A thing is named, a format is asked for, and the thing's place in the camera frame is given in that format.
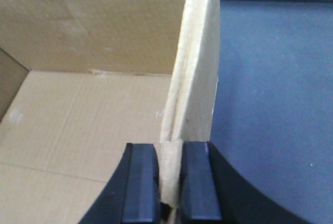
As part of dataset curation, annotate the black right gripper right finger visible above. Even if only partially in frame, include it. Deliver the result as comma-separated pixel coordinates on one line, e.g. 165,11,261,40
178,141,306,223

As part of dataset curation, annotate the brown cardboard carton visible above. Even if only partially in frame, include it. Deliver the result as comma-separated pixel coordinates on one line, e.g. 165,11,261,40
1,0,220,223

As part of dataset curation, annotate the dark blue conveyor belt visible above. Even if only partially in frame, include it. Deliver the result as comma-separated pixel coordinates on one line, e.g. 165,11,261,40
210,1,332,223

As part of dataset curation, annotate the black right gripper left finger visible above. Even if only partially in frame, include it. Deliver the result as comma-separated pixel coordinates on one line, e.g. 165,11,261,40
80,143,161,223

